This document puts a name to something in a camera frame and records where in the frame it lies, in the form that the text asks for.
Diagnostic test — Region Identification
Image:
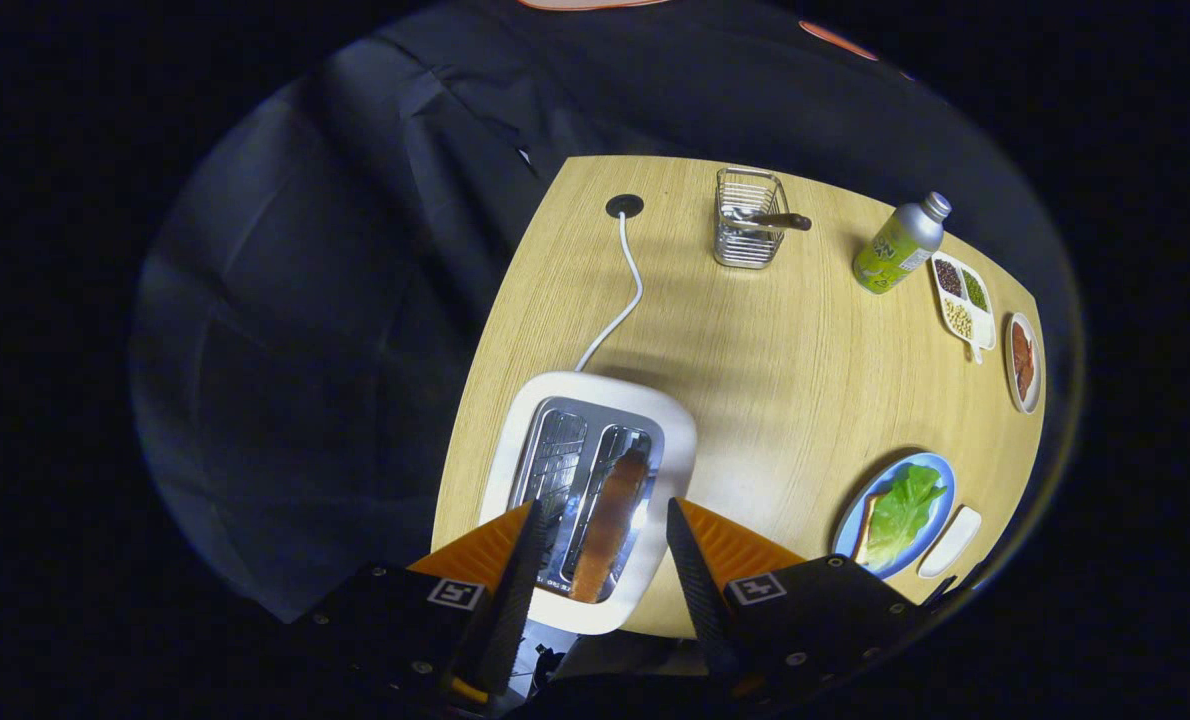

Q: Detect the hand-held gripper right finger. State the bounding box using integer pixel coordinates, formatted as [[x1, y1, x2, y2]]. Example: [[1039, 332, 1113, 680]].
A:
[[665, 497, 941, 706]]

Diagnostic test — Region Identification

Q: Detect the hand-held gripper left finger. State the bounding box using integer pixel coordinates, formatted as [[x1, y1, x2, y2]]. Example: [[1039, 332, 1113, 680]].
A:
[[290, 500, 551, 720]]

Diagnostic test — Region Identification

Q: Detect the green lettuce leaf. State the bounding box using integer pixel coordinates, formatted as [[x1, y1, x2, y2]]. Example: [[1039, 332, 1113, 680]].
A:
[[863, 464, 949, 572]]

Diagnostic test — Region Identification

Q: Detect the toasted bread slice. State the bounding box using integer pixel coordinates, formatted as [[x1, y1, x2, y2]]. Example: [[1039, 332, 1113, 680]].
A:
[[568, 449, 650, 604]]

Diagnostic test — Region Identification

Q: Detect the white toaster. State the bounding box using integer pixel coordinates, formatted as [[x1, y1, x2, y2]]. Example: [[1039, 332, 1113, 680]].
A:
[[479, 371, 699, 636]]

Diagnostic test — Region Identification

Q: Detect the blue plate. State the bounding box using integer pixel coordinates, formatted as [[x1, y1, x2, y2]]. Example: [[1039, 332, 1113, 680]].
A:
[[832, 452, 957, 581]]

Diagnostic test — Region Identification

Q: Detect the white bread slice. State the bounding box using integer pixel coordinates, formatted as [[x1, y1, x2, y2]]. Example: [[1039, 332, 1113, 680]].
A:
[[852, 492, 881, 563]]

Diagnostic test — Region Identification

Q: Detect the white square plate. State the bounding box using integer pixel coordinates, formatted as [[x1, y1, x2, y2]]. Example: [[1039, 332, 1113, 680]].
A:
[[917, 505, 983, 579]]

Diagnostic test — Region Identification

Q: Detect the white round plate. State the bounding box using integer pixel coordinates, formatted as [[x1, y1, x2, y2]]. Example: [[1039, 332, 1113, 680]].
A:
[[1003, 312, 1044, 415]]

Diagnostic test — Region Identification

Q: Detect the white divided bean dish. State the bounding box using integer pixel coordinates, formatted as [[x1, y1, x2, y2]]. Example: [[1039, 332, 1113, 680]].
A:
[[930, 250, 998, 365]]

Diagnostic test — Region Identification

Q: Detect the green label metal bottle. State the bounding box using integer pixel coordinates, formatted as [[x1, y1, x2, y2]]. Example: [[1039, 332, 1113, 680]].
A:
[[852, 191, 953, 295]]

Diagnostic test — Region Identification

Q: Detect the white power cable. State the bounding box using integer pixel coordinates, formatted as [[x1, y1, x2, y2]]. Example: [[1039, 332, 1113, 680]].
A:
[[575, 212, 646, 373]]

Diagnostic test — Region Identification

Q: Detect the wire utensil basket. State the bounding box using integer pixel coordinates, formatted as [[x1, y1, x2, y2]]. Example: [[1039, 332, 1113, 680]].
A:
[[712, 167, 791, 271]]

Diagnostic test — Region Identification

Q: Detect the brown handled utensil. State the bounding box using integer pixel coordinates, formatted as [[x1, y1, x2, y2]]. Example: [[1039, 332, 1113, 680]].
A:
[[731, 206, 814, 233]]

